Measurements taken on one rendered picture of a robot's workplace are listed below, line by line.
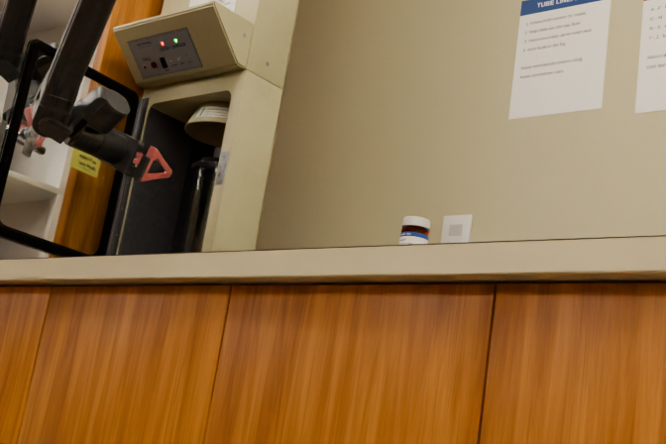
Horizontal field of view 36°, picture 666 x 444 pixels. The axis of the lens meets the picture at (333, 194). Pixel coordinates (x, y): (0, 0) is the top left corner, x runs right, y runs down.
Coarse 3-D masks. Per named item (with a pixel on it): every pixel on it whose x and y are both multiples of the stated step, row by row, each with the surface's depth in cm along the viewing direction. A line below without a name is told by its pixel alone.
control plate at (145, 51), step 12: (156, 36) 216; (168, 36) 213; (180, 36) 211; (132, 48) 222; (144, 48) 219; (156, 48) 217; (168, 48) 215; (180, 48) 213; (192, 48) 211; (144, 60) 221; (156, 60) 219; (168, 60) 217; (180, 60) 215; (192, 60) 213; (144, 72) 223; (156, 72) 221; (168, 72) 219
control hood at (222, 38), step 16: (160, 16) 213; (176, 16) 210; (192, 16) 207; (208, 16) 204; (224, 16) 204; (240, 16) 208; (128, 32) 220; (144, 32) 217; (160, 32) 214; (192, 32) 209; (208, 32) 207; (224, 32) 204; (240, 32) 207; (128, 48) 222; (208, 48) 209; (224, 48) 206; (240, 48) 207; (128, 64) 225; (208, 64) 211; (224, 64) 208; (240, 64) 207; (144, 80) 225; (160, 80) 222; (176, 80) 220
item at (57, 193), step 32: (32, 96) 202; (0, 160) 196; (32, 160) 202; (64, 160) 208; (96, 160) 215; (32, 192) 201; (64, 192) 208; (96, 192) 215; (32, 224) 201; (64, 224) 208; (96, 224) 215
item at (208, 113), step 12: (204, 108) 217; (216, 108) 216; (228, 108) 216; (192, 120) 216; (204, 120) 214; (216, 120) 213; (192, 132) 225; (204, 132) 227; (216, 132) 229; (216, 144) 229
